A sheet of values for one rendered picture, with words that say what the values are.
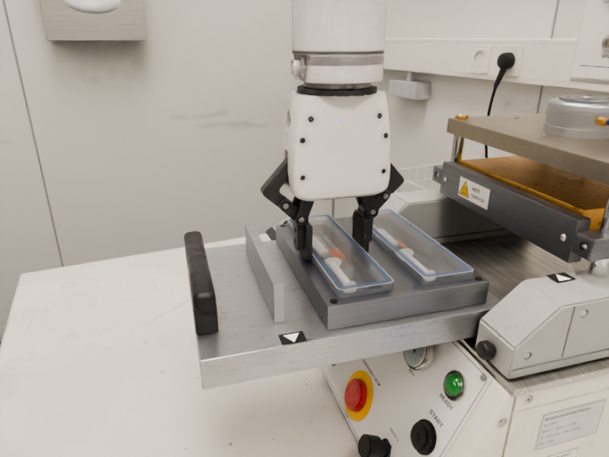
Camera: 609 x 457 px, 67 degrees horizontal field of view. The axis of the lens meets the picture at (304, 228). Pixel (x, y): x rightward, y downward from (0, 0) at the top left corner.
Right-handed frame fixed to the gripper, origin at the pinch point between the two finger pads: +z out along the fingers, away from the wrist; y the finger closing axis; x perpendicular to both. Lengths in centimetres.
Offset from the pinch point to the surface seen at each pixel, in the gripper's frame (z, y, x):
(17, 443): 26.4, -37.6, 8.2
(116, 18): -25, -27, 133
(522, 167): -4.4, 27.1, 4.5
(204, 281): 0.4, -14.1, -5.1
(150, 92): 0, -20, 147
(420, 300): 2.8, 5.0, -10.1
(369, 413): 22.4, 4.0, -3.4
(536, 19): -24, 70, 56
